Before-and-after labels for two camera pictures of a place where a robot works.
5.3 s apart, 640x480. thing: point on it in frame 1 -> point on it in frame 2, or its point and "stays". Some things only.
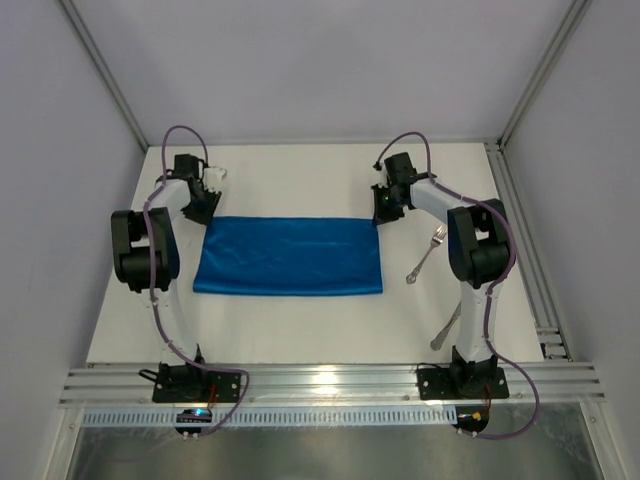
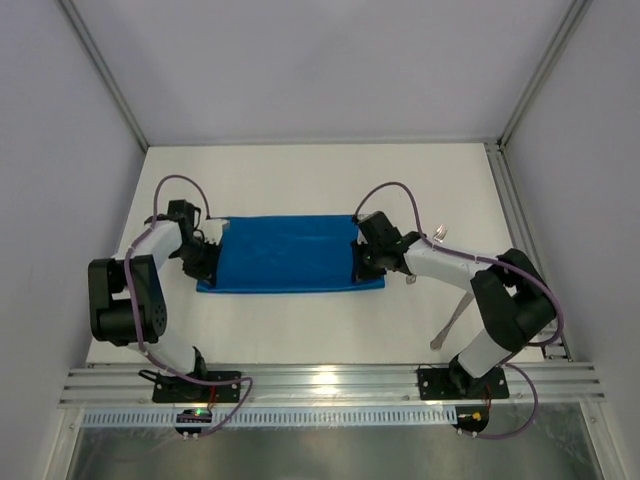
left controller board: (193, 415) stays
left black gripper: (204, 208) -> (205, 265)
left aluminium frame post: (103, 69) stays
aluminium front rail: (329, 386) stays
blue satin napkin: (290, 255) stays
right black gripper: (383, 208) -> (362, 262)
